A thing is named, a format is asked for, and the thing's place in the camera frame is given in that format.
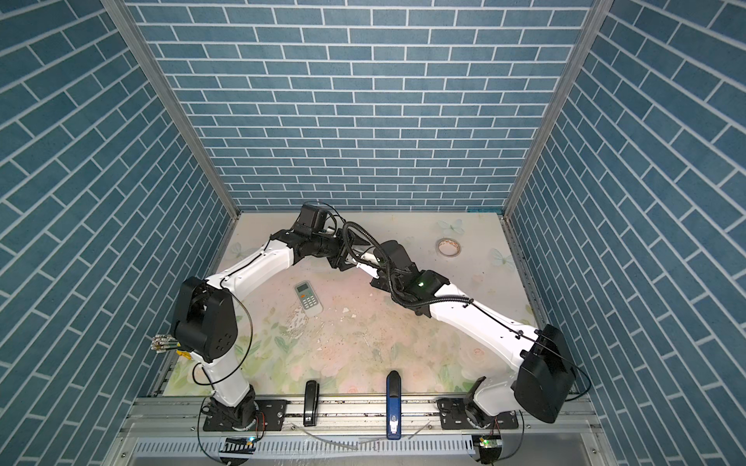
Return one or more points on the aluminium corner post left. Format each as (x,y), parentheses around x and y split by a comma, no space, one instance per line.
(136,42)

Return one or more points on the black stapler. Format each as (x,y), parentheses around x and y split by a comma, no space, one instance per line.
(311,403)

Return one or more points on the aluminium corner post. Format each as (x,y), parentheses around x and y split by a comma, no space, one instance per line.
(579,53)
(136,42)

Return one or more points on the white air conditioner remote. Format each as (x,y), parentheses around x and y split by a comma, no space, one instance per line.
(308,299)

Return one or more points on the blue stapler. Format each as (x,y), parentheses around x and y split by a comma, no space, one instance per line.
(393,406)

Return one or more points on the aluminium front rail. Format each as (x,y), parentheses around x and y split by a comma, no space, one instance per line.
(351,430)

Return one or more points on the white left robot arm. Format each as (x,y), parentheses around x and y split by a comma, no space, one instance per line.
(204,318)

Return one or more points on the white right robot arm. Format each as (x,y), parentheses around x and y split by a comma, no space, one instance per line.
(544,371)

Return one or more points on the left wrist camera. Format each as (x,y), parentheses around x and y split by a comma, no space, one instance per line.
(311,220)

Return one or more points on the aluminium corner post right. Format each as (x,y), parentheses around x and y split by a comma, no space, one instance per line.
(579,53)

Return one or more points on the yellow pen cup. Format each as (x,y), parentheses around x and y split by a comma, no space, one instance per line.
(164,343)

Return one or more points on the tape roll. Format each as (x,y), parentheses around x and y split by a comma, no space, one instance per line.
(448,247)

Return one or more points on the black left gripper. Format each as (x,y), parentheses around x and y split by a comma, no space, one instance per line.
(339,259)

